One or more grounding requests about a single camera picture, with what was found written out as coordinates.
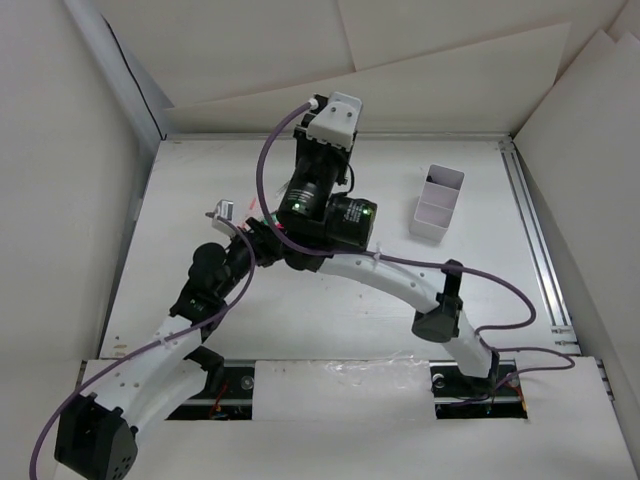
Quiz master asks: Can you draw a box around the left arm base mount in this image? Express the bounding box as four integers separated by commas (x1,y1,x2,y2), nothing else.
168,360,256,421

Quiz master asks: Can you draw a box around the green cap highlighter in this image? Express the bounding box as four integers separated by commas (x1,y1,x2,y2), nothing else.
265,215,279,227

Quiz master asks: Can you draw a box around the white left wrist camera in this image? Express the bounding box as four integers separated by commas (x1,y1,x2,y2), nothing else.
205,199,235,237

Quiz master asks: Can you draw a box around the white compartment organizer box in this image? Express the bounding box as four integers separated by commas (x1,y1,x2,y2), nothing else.
409,164,465,243

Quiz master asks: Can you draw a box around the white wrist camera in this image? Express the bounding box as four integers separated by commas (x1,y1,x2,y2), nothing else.
205,199,235,237
306,92,363,152

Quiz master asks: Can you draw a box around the aluminium rail right side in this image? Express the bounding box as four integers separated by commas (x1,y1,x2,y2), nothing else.
498,136,582,356

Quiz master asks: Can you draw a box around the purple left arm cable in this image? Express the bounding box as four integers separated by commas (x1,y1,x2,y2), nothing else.
29,212,259,480

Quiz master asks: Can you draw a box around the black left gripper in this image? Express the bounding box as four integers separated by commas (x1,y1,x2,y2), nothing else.
216,218,286,299

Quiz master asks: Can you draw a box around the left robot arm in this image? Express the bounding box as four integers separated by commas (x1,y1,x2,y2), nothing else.
54,218,282,479

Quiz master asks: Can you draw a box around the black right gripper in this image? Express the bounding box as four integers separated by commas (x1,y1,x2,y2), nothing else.
276,116,353,231

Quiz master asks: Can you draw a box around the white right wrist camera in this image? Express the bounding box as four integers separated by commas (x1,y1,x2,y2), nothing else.
306,92,363,152

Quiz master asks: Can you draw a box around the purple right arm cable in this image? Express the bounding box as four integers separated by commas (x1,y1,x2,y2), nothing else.
256,99,576,406

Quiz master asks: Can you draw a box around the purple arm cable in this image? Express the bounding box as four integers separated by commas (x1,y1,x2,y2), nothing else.
256,99,576,406
29,212,259,480

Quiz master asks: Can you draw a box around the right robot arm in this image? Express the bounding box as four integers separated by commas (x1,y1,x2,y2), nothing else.
272,109,499,394

